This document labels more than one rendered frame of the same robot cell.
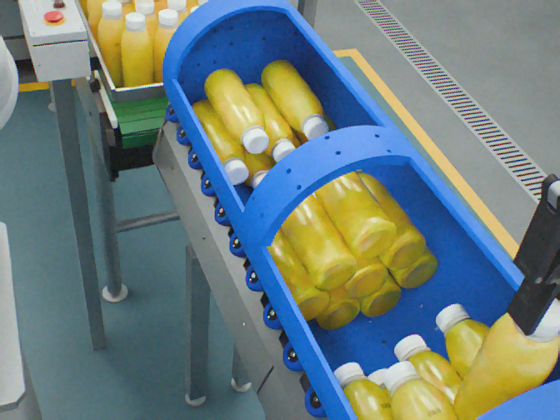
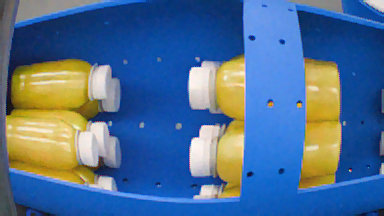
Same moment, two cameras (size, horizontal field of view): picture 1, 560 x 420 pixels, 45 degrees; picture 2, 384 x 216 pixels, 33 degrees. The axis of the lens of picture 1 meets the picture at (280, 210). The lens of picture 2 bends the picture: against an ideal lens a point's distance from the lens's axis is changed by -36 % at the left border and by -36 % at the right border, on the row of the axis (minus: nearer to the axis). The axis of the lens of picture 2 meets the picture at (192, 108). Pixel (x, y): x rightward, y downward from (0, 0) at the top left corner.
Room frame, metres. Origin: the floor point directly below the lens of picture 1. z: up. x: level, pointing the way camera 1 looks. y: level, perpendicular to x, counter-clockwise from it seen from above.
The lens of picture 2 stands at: (0.34, 0.51, 1.76)
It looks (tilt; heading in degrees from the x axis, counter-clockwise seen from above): 43 degrees down; 308
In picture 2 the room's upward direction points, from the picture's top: 6 degrees counter-clockwise
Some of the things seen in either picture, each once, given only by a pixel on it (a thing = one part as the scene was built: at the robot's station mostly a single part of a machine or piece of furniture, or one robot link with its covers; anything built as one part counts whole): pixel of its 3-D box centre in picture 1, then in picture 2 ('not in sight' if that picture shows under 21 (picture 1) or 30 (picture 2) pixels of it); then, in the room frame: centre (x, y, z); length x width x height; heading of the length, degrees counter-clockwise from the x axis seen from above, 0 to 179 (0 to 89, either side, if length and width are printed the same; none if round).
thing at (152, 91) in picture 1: (212, 82); not in sight; (1.20, 0.18, 0.96); 0.40 x 0.01 x 0.03; 118
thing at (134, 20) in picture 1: (135, 20); not in sight; (1.22, 0.34, 1.07); 0.04 x 0.04 x 0.02
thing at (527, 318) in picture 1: (533, 297); not in sight; (0.39, -0.22, 1.32); 0.03 x 0.01 x 0.07; 28
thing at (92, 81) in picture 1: (92, 70); not in sight; (1.22, 0.44, 0.94); 0.03 x 0.02 x 0.08; 28
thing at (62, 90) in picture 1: (82, 227); not in sight; (1.17, 0.49, 0.50); 0.04 x 0.04 x 1.00; 28
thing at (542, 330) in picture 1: (540, 313); not in sight; (0.40, -0.24, 1.29); 0.04 x 0.04 x 0.02
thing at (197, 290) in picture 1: (197, 332); not in sight; (1.04, 0.17, 0.31); 0.06 x 0.06 x 0.63; 28
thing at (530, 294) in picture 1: (528, 282); not in sight; (0.38, -0.21, 1.35); 0.03 x 0.01 x 0.05; 118
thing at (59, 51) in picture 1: (52, 30); not in sight; (1.17, 0.49, 1.05); 0.20 x 0.10 x 0.10; 28
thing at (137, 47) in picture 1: (137, 59); not in sight; (1.22, 0.34, 0.98); 0.07 x 0.07 x 0.16
